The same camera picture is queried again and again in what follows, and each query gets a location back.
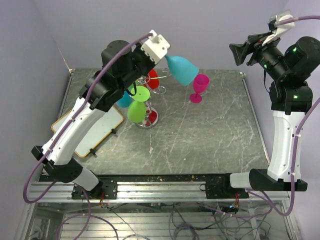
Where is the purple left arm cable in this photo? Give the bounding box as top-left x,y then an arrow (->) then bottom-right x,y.
22,32 -> 157,240

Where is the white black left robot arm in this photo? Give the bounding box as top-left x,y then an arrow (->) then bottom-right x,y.
31,39 -> 171,199

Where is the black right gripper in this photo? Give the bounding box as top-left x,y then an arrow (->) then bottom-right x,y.
229,31 -> 290,81

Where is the blue plastic wine glass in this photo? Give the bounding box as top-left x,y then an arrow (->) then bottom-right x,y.
116,91 -> 133,108

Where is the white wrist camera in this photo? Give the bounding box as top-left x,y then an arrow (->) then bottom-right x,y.
140,30 -> 171,65
262,10 -> 295,46

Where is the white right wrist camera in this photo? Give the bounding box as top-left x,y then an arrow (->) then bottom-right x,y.
262,10 -> 295,46

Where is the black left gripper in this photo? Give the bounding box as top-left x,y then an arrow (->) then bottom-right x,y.
119,40 -> 158,92

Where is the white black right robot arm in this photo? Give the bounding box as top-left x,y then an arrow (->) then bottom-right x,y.
220,32 -> 320,198

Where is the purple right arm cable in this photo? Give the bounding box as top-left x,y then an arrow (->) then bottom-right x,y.
274,15 -> 320,218

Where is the pink plastic wine glass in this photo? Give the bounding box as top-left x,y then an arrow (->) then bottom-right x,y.
189,73 -> 210,104

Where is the aluminium rail frame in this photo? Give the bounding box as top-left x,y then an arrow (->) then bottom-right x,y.
27,149 -> 293,240

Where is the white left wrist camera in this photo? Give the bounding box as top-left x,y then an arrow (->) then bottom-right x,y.
140,30 -> 171,65

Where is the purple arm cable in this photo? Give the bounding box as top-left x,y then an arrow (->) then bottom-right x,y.
274,15 -> 320,218
22,32 -> 157,240

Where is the white board yellow frame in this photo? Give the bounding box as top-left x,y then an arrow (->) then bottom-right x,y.
50,103 -> 124,162

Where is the teal plastic wine glass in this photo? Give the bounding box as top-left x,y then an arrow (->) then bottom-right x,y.
164,55 -> 199,86

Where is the green plastic wine glass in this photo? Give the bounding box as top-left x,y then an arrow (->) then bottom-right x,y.
127,85 -> 151,123

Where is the red plastic wine glass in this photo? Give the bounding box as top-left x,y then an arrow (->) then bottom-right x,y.
144,69 -> 160,90

